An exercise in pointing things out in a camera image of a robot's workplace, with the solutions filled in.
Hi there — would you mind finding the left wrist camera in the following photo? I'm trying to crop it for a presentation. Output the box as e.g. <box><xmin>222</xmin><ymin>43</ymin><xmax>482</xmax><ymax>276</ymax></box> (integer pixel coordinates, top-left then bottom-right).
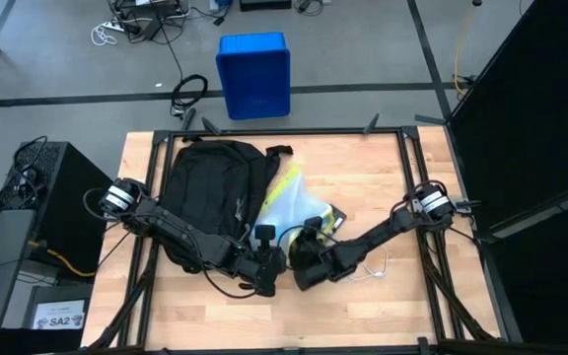
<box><xmin>253</xmin><ymin>224</ymin><xmax>277</xmax><ymax>250</ymax></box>

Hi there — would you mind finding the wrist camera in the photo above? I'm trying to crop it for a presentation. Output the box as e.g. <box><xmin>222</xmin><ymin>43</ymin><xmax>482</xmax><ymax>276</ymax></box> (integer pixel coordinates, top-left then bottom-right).
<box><xmin>305</xmin><ymin>215</ymin><xmax>324</xmax><ymax>237</ymax></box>
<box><xmin>253</xmin><ymin>224</ymin><xmax>277</xmax><ymax>250</ymax></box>

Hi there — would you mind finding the black aluminium table frame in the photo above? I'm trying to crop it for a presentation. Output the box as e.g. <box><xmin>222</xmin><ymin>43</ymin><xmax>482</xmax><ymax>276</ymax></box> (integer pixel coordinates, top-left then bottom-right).
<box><xmin>84</xmin><ymin>107</ymin><xmax>502</xmax><ymax>355</ymax></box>

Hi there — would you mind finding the black cable bundle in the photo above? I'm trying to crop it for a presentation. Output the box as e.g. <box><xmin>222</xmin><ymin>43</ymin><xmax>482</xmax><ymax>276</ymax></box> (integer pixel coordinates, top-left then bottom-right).
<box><xmin>0</xmin><ymin>135</ymin><xmax>49</xmax><ymax>211</ymax></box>

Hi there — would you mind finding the thin yellow floor cable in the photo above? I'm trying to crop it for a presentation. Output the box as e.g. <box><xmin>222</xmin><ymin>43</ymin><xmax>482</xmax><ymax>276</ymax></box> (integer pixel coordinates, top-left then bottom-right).
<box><xmin>454</xmin><ymin>4</ymin><xmax>477</xmax><ymax>98</ymax></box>

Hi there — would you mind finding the black backpack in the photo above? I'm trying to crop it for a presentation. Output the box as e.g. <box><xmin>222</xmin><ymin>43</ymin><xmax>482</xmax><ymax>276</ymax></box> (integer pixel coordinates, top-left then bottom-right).
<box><xmin>160</xmin><ymin>139</ymin><xmax>294</xmax><ymax>275</ymax></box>

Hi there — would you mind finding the black computer tower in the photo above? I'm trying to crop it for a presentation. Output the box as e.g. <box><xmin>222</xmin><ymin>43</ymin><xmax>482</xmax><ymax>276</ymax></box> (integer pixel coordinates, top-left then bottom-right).
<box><xmin>5</xmin><ymin>141</ymin><xmax>117</xmax><ymax>277</ymax></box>

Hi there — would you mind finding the white power strip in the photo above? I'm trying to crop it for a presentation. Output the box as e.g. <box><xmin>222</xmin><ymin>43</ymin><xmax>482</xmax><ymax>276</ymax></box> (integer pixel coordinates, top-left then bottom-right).
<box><xmin>101</xmin><ymin>18</ymin><xmax>132</xmax><ymax>32</ymax></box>

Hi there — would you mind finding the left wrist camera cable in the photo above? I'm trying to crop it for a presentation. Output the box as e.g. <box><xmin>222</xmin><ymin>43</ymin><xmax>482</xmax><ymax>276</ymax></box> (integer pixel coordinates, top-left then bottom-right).
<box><xmin>202</xmin><ymin>268</ymin><xmax>260</xmax><ymax>300</ymax></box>

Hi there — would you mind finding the white USB cable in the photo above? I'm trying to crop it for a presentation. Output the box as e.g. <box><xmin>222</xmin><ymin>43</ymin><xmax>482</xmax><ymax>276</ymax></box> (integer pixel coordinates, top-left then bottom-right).
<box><xmin>347</xmin><ymin>248</ymin><xmax>390</xmax><ymax>283</ymax></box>

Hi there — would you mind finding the coiled black cable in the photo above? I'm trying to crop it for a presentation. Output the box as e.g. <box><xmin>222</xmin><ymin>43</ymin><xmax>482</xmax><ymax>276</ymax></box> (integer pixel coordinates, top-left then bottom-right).
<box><xmin>150</xmin><ymin>0</ymin><xmax>210</xmax><ymax>118</ymax></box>

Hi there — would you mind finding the thick yellow cable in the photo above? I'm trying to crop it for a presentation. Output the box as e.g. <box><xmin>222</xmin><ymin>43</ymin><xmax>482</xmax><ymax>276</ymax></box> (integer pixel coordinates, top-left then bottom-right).
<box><xmin>27</xmin><ymin>240</ymin><xmax>98</xmax><ymax>278</ymax></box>

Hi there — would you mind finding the black partition panel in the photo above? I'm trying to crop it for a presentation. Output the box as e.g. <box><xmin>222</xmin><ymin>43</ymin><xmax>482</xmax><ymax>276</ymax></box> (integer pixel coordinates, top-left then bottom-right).
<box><xmin>449</xmin><ymin>0</ymin><xmax>568</xmax><ymax>346</ymax></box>

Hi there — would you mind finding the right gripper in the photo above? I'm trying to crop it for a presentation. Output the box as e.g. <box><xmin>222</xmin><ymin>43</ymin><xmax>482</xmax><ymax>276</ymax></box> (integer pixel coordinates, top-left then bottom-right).
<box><xmin>291</xmin><ymin>235</ymin><xmax>347</xmax><ymax>292</ymax></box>

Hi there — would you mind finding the blue plastic bin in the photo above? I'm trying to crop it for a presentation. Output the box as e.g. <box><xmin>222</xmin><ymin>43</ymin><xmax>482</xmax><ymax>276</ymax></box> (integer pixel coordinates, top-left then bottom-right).
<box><xmin>214</xmin><ymin>32</ymin><xmax>293</xmax><ymax>121</ymax></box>

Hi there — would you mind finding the white SA2 sign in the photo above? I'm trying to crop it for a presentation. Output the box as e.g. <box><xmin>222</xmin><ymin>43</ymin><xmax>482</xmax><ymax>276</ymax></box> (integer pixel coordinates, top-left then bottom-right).
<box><xmin>32</xmin><ymin>299</ymin><xmax>87</xmax><ymax>330</ymax></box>

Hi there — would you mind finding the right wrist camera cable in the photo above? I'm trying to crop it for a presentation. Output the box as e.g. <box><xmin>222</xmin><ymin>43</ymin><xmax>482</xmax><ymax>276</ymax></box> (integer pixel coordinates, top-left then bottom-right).
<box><xmin>277</xmin><ymin>224</ymin><xmax>339</xmax><ymax>252</ymax></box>

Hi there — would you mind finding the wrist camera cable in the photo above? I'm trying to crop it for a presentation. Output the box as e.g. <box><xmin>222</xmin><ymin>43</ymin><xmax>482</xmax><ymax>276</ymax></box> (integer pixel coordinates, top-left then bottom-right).
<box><xmin>277</xmin><ymin>224</ymin><xmax>339</xmax><ymax>252</ymax></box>
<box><xmin>202</xmin><ymin>268</ymin><xmax>260</xmax><ymax>300</ymax></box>

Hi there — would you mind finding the black electronics box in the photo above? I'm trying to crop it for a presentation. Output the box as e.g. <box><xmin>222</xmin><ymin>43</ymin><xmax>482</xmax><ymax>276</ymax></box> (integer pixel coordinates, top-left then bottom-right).
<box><xmin>115</xmin><ymin>0</ymin><xmax>189</xmax><ymax>21</ymax></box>

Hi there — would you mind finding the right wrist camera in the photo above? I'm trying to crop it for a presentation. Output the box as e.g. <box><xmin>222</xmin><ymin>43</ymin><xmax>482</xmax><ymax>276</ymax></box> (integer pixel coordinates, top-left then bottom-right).
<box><xmin>305</xmin><ymin>215</ymin><xmax>324</xmax><ymax>237</ymax></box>

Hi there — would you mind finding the clear pouch green edge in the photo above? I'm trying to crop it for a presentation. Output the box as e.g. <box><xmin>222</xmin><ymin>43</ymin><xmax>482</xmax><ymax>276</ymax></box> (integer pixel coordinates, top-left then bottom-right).
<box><xmin>253</xmin><ymin>165</ymin><xmax>338</xmax><ymax>252</ymax></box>

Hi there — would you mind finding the black flat device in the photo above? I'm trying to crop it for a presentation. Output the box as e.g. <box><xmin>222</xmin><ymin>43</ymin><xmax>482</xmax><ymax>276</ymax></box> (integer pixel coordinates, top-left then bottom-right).
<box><xmin>239</xmin><ymin>0</ymin><xmax>293</xmax><ymax>12</ymax></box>

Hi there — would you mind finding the white coiled cable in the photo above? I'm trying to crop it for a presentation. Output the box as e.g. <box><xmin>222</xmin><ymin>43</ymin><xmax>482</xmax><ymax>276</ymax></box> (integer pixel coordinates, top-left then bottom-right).
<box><xmin>90</xmin><ymin>22</ymin><xmax>118</xmax><ymax>47</ymax></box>

